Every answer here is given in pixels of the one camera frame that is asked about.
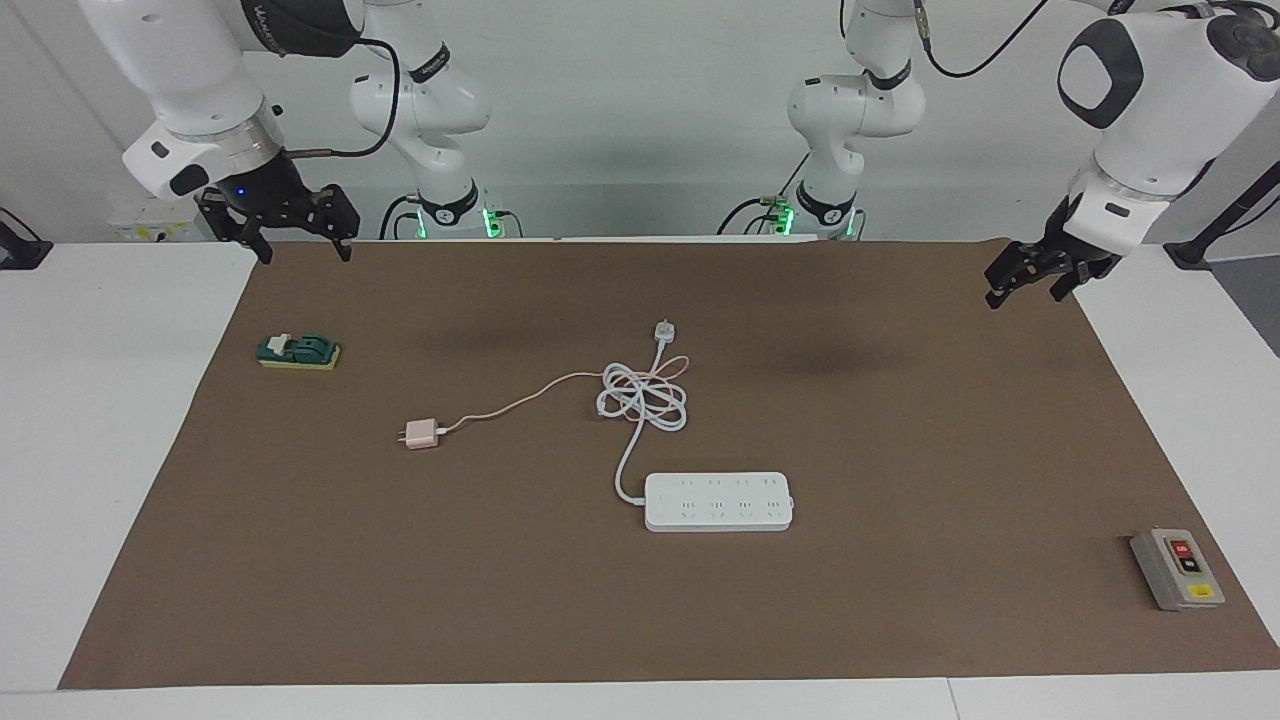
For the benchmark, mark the white power strip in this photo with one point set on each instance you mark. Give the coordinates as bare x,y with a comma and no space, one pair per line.
718,502

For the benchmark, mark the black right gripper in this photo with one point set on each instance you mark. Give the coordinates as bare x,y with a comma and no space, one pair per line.
265,190

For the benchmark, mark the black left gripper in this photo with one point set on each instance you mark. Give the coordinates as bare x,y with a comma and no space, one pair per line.
1072,255

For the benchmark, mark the green knife switch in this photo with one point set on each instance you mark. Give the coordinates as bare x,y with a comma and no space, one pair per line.
298,352

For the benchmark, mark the pink charger adapter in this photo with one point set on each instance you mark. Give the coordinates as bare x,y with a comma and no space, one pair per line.
423,434

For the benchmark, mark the black clamp mount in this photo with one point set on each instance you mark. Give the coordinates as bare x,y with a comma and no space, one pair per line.
20,250

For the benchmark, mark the grey on-off switch box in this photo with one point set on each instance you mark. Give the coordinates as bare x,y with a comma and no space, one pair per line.
1175,575

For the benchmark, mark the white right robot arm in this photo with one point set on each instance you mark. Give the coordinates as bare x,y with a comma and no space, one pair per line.
190,70

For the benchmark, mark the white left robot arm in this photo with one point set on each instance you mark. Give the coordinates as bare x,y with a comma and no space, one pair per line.
1150,100

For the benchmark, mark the white wall socket box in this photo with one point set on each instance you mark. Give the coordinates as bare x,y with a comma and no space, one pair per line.
150,228

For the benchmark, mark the black angled stand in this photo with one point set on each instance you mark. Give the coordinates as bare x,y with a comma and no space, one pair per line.
1195,250

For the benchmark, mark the brown table mat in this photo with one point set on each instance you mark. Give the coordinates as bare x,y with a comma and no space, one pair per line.
400,560

